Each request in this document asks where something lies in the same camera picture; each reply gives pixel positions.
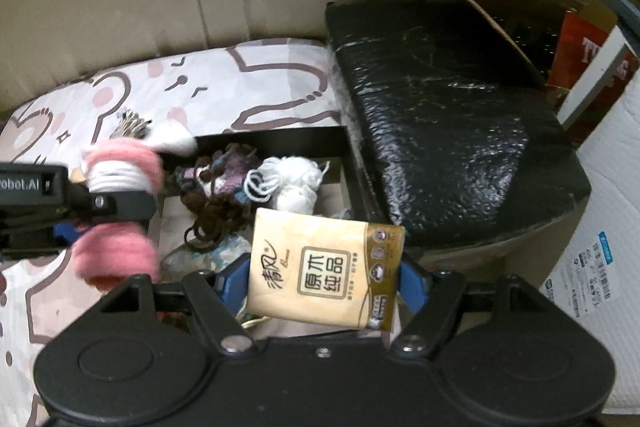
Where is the cartoon bear print mat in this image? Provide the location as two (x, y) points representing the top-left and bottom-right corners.
(1, 38), (341, 426)

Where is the wooden base twine tree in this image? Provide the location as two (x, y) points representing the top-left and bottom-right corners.
(110, 109), (152, 140)

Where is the white cardboard box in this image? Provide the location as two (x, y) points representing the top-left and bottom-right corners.
(539, 77), (639, 415)

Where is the dark brown crochet pouch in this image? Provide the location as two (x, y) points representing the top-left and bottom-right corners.
(171, 143), (262, 253)

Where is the red printed bag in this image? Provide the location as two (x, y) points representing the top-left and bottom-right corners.
(546, 12), (639, 107)

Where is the tan tissue packet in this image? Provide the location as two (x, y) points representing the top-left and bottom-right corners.
(246, 208), (405, 331)

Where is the brown cardboard flap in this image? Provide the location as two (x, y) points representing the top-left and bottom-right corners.
(465, 0), (534, 68)

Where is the black storage box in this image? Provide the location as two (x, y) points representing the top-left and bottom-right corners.
(154, 124), (381, 338)

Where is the pink white crochet bunny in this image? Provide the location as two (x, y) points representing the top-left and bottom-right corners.
(72, 132), (196, 291)

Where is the white yarn ball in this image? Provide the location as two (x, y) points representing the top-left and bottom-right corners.
(243, 156), (330, 215)

